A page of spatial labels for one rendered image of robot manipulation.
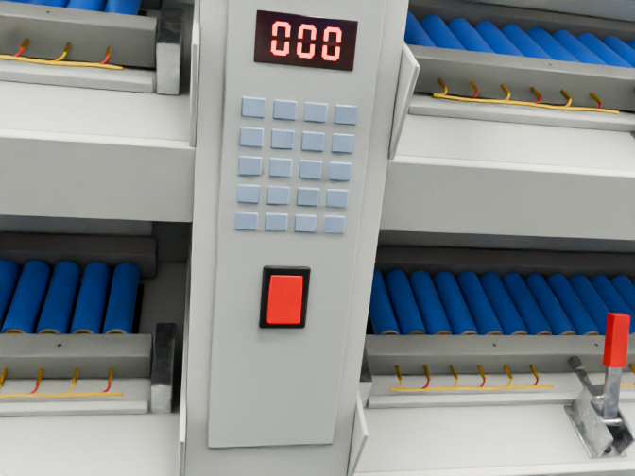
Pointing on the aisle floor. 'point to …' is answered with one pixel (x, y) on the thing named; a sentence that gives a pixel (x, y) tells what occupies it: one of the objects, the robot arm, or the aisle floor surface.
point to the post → (322, 460)
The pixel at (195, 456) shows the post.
